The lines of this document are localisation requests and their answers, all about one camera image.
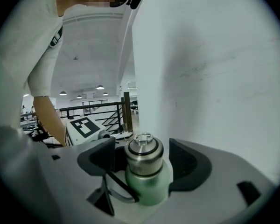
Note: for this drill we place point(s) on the black stair railing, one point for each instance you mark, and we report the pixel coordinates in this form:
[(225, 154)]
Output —
[(95, 106)]

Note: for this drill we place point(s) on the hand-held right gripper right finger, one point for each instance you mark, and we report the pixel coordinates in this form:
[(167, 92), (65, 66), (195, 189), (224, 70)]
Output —
[(212, 195)]

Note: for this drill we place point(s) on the person's white shirt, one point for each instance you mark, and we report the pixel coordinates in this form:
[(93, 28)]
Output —
[(18, 55)]

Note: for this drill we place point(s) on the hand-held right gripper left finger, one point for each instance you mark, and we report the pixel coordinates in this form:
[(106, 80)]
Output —
[(79, 185)]

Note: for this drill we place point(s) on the ceiling smoke detector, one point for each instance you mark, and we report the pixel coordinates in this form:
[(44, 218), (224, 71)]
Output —
[(75, 58)]

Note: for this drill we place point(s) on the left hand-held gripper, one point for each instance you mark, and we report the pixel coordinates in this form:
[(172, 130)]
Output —
[(84, 127)]

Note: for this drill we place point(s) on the person's left forearm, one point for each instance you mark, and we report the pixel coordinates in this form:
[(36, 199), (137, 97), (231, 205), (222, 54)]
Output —
[(50, 122)]

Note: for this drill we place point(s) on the light green bottle body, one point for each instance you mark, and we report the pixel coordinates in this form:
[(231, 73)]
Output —
[(149, 186)]

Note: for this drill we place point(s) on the black mesh desk chair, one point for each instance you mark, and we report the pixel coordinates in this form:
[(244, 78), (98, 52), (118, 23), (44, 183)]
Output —
[(38, 133)]

